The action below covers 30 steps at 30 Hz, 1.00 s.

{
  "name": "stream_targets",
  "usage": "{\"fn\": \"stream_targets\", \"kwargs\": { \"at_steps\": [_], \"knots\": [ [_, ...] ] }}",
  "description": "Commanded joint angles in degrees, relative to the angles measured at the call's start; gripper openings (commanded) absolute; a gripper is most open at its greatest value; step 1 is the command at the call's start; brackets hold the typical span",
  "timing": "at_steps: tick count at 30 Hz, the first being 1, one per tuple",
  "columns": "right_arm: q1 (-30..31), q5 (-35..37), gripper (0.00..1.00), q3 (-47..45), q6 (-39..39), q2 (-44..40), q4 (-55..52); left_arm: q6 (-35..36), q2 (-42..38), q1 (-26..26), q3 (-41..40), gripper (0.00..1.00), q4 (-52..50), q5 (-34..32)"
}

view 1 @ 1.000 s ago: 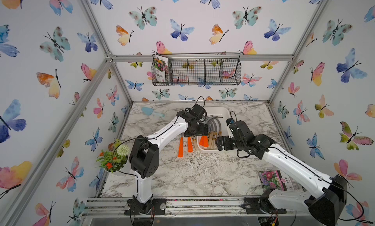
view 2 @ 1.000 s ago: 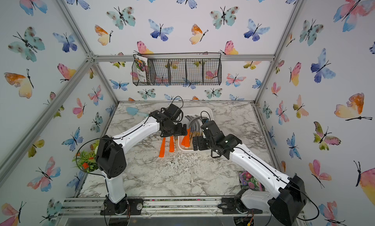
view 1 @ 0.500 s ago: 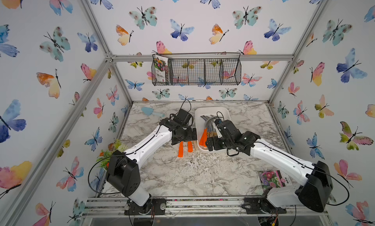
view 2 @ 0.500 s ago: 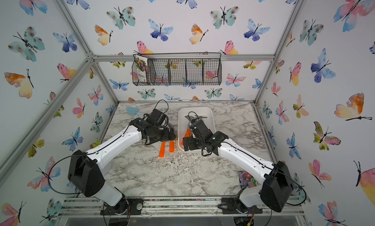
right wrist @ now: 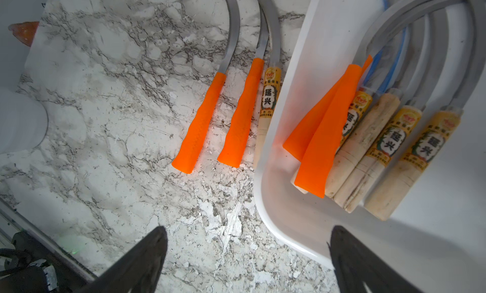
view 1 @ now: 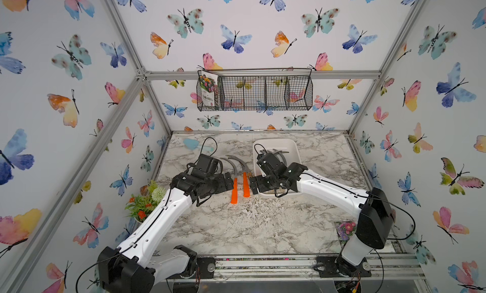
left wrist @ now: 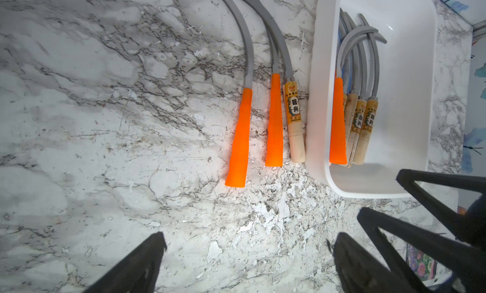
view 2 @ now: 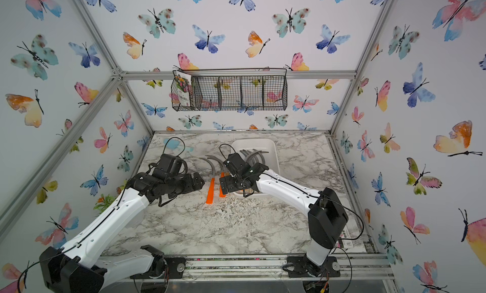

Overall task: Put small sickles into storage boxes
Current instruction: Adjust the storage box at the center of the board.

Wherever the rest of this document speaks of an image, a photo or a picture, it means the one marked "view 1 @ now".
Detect light blue plastic trowel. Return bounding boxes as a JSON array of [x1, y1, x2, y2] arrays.
[[183, 138, 215, 154]]

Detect flower seed packet on table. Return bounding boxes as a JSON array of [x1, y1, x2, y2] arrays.
[[335, 221, 357, 242]]

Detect labelled wooden sickle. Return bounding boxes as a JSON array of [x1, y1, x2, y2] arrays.
[[272, 149, 289, 166]]

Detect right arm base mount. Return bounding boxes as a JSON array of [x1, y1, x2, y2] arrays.
[[313, 253, 372, 278]]

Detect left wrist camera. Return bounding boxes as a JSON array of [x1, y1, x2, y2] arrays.
[[192, 154, 223, 179]]

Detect white plastic storage tray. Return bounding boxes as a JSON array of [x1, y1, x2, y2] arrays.
[[253, 138, 302, 176]]

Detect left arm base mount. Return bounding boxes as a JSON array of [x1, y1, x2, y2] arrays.
[[166, 250, 216, 280]]

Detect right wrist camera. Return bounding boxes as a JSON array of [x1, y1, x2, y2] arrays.
[[256, 152, 269, 164]]

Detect potted artificial flowers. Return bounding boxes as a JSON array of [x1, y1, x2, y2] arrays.
[[125, 180, 167, 223]]

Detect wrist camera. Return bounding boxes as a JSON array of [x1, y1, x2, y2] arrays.
[[192, 154, 223, 179], [256, 152, 269, 164]]

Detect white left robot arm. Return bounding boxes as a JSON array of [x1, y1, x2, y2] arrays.
[[97, 172, 234, 292]]

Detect orange handle sickle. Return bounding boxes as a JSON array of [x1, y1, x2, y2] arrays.
[[220, 157, 238, 204], [227, 155, 252, 198]]

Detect flower seed packet in basket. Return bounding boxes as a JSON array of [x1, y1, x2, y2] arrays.
[[199, 70, 219, 108]]

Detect black wire wall basket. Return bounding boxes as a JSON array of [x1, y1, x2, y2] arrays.
[[196, 68, 313, 113]]

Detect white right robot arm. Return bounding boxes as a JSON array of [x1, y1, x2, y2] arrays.
[[250, 152, 394, 271]]

